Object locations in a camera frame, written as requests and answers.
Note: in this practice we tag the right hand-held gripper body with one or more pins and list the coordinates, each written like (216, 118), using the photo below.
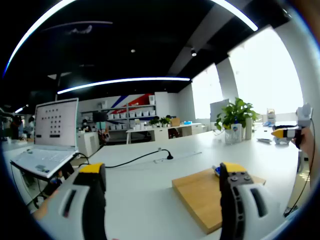
(304, 117)

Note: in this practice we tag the black ceiling spotlight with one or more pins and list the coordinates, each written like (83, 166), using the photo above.
(194, 53)

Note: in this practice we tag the white freestanding board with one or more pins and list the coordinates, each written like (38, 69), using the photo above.
(219, 110)

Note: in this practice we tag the green leafy plant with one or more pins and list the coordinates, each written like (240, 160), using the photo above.
(237, 110)

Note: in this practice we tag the white bottle blue label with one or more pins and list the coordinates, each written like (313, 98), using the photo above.
(238, 133)

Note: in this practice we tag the long white background desk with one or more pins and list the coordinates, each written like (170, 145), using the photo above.
(160, 133)

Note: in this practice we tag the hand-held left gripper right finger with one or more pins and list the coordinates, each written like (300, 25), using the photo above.
(246, 207)

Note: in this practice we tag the metal shelf of white bins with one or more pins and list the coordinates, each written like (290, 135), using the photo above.
(130, 113)

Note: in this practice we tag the clear glass vase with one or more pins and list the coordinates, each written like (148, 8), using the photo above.
(228, 138)

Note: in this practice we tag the white counter cabinet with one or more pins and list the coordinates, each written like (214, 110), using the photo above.
(87, 145)

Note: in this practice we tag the white cylinder vase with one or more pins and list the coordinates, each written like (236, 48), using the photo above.
(249, 128)

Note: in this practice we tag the long linear ceiling light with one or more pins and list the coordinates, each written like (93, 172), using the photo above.
(125, 80)

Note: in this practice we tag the person's right hand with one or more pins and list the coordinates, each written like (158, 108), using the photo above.
(307, 140)

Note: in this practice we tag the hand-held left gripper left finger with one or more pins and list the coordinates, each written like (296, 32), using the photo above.
(82, 205)

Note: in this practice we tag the black laptop stand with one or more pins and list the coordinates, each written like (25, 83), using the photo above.
(65, 172)

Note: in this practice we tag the black monitor on tripod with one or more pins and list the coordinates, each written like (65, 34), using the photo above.
(100, 116)

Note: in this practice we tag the brown cardboard box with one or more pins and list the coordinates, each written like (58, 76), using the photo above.
(175, 122)

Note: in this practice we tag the small white rack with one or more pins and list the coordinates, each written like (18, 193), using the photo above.
(270, 116)

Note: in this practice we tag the person's left hand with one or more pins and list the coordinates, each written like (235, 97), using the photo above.
(46, 203)

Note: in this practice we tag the white laptop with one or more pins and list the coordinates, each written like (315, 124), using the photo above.
(56, 122)

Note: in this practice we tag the small potted plant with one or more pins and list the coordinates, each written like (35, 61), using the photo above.
(165, 121)
(154, 122)

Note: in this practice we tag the small wooden board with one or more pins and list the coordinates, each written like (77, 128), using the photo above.
(197, 197)

